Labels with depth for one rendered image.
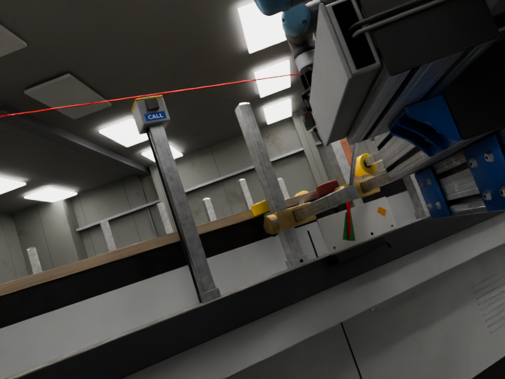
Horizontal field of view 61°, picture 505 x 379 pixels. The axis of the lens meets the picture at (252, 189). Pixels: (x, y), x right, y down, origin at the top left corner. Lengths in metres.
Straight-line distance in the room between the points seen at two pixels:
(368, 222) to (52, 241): 10.64
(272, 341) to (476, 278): 1.01
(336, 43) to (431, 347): 1.44
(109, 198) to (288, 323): 10.53
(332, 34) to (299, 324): 0.90
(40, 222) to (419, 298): 10.72
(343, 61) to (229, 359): 0.85
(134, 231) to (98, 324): 10.04
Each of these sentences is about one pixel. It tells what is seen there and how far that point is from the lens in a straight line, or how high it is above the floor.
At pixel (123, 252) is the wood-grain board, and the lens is 1.23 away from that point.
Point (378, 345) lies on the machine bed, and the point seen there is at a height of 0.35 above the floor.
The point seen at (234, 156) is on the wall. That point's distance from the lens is 10.78.
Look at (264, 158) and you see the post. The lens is 1.18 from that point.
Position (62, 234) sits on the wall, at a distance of 11.49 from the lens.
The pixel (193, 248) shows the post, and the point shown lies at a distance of 1.06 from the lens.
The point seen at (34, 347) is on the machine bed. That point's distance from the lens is 1.23.
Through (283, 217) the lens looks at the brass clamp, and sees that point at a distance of 1.15.
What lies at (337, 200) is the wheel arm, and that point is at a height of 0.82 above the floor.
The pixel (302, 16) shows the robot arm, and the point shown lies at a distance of 1.18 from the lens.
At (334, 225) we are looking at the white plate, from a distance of 1.23.
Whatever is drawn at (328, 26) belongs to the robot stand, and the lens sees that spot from 0.38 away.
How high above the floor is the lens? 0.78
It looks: 8 degrees up
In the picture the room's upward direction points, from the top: 19 degrees counter-clockwise
